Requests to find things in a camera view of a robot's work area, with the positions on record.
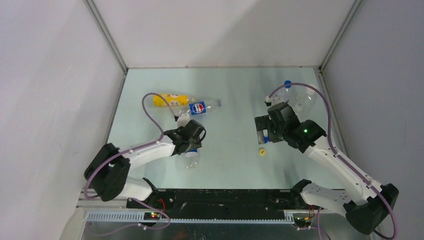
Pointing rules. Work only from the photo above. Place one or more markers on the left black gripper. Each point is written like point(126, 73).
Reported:
point(196, 143)

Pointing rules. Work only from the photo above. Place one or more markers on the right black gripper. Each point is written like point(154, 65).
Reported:
point(264, 122)

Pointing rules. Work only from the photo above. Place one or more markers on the clear crushed bottle blue label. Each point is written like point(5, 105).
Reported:
point(192, 159)

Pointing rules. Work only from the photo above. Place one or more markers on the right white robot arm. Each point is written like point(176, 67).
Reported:
point(363, 201)

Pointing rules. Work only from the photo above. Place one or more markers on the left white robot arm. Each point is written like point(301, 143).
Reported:
point(108, 173)

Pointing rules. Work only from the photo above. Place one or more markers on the lying uncapped Pepsi bottle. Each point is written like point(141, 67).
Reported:
point(200, 107)

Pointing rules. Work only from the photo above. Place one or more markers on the yellow juice bottle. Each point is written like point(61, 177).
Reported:
point(164, 99)

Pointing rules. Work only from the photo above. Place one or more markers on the standing Pepsi bottle blue cap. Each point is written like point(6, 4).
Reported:
point(283, 95)

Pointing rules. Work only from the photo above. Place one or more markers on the large clear bottle white cap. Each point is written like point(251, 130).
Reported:
point(308, 97)

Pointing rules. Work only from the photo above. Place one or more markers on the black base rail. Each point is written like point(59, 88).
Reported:
point(227, 204)

